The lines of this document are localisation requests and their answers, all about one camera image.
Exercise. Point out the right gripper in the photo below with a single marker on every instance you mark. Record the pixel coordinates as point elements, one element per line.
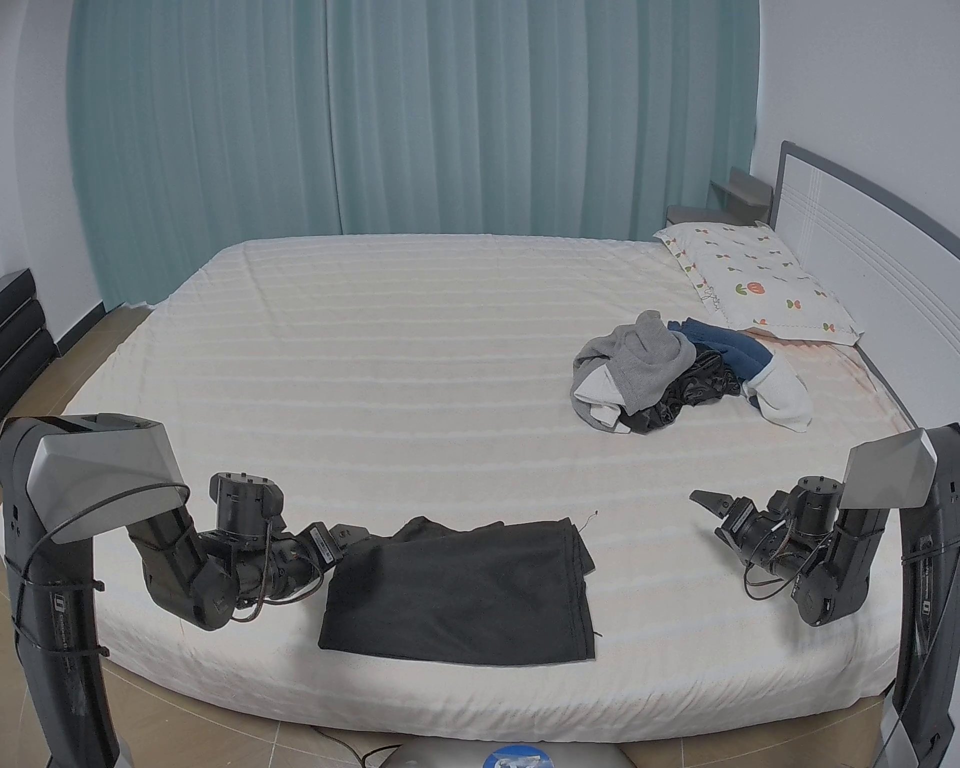
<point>754,536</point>

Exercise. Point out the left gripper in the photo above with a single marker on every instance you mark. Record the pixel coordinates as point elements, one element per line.
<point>326,547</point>

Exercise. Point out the black trousers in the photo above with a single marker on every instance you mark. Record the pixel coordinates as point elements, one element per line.
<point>465,592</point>

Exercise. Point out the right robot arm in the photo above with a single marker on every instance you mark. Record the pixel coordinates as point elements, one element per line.
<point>840,570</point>

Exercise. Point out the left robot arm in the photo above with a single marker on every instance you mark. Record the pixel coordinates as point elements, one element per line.
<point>180,570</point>

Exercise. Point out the pile of clothes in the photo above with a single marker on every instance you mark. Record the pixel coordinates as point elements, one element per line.
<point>645,360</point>

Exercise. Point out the bed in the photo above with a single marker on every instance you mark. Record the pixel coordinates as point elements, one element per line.
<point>412,360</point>

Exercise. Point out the white printed pillow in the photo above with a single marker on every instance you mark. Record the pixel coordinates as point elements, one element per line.
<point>750,277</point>

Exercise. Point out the grey bedside table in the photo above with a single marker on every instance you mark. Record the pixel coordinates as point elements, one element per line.
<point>742,187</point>

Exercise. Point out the black chest of drawers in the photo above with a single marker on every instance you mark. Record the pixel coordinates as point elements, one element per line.
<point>22,330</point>

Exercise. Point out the blue-green curtain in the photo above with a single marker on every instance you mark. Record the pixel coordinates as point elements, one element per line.
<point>210,150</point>
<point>540,112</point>

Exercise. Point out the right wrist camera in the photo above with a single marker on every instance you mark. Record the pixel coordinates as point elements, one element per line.
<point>784,506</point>

